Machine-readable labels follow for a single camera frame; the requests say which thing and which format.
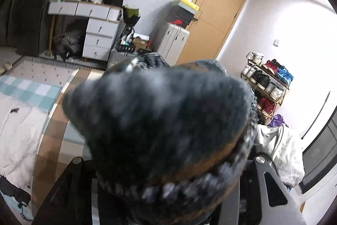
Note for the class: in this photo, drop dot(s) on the black basket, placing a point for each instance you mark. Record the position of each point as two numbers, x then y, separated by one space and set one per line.
126 47

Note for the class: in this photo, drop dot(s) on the wall switch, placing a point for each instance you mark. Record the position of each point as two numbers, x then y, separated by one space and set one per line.
276 42

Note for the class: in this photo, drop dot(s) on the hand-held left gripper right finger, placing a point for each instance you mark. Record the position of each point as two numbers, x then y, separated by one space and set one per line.
259 177

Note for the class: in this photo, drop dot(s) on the dotted floor rug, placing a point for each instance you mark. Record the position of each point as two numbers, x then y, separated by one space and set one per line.
44 73

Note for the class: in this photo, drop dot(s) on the dark wrapped flower bouquet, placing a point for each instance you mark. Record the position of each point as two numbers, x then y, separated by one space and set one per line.
131 14

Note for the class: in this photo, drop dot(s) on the plaid jacket with grey knit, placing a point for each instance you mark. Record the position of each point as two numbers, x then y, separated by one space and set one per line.
163 124

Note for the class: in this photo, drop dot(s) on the black round box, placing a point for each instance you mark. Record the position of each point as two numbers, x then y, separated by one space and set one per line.
115 0

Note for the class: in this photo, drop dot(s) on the dark glass panel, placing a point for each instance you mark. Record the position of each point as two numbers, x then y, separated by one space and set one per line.
321 156

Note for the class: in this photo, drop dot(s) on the dark bag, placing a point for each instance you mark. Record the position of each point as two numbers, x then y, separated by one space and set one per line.
68 44

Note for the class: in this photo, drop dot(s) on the checkered bed sheet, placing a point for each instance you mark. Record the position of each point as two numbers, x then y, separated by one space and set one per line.
55 140

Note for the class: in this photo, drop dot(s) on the white desk with drawers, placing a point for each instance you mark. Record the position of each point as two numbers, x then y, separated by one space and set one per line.
97 30

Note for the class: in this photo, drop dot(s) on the purple bag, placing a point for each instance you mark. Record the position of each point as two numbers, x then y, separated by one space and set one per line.
277 121

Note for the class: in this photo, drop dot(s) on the black garment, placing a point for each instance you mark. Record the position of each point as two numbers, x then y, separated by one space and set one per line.
14 190

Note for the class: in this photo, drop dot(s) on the black shoe box red logo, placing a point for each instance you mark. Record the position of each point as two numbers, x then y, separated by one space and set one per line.
180 16

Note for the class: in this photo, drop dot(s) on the dark grey refrigerator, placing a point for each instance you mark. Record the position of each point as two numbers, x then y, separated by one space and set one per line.
31 8

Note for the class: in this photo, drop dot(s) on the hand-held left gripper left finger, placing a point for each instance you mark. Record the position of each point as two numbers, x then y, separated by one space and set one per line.
65 185

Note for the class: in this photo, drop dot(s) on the wooden door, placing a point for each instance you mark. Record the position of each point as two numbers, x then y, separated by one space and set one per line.
213 16

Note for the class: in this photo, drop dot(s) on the beige slipper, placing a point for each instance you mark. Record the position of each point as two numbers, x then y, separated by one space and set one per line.
6 66

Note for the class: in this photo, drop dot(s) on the yellow shoe box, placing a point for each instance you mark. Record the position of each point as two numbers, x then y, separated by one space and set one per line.
185 4

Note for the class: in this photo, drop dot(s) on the white duvet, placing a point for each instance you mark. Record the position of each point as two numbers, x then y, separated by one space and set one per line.
281 153

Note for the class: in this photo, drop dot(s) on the small brown cardboard box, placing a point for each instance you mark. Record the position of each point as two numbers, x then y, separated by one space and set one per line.
140 43

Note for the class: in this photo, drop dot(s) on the silver suitcase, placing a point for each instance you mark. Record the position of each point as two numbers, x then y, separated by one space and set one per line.
118 57

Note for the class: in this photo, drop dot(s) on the white quilt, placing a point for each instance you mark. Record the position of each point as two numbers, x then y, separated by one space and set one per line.
21 140

